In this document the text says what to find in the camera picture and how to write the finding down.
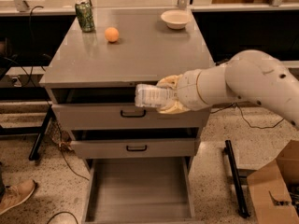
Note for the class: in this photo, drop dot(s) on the grey top drawer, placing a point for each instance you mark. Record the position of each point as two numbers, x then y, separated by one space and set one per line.
107 117

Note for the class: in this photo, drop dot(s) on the orange fruit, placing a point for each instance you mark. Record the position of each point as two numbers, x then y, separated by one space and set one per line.
112 34

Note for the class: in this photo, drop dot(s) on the green soda can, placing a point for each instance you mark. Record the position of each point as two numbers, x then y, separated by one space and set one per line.
84 15

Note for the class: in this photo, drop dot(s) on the black top drawer handle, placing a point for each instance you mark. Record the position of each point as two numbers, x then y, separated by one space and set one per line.
136 114

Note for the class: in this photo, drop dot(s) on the grey drawer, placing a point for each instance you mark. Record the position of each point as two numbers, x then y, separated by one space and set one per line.
113 149
107 117
139 191

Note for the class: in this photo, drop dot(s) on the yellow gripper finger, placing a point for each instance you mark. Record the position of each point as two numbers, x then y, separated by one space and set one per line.
176 108
169 82

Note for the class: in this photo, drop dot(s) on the black middle drawer handle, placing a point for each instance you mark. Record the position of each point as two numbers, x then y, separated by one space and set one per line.
137 149

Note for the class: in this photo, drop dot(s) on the grey middle drawer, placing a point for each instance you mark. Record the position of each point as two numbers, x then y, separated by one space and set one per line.
113 149

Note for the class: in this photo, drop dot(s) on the white paper bowl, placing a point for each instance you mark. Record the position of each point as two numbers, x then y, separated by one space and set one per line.
176 19

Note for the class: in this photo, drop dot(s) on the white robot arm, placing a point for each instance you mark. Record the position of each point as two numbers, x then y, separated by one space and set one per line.
251 75

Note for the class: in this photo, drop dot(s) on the black drawer handle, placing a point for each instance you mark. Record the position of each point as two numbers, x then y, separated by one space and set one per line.
137 149
136 114

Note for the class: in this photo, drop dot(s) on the grey drawer cabinet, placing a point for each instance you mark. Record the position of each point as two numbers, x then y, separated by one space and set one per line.
87 69

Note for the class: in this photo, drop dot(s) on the clear plastic bottle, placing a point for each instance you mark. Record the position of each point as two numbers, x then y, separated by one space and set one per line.
153 96

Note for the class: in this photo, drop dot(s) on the tan shoe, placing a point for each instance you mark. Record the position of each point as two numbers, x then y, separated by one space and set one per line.
12 196

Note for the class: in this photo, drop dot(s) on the grey bottom drawer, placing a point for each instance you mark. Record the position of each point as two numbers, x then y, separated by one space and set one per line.
139 191

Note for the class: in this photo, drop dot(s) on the black metal floor bar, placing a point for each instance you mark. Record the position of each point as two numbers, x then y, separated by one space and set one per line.
242 206

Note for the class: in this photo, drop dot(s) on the black table leg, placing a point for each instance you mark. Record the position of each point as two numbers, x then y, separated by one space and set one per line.
34 155

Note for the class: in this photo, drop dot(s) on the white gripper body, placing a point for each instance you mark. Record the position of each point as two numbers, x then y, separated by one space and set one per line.
188 90

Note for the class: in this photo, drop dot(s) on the brown cardboard box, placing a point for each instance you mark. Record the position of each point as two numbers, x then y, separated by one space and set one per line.
269 187

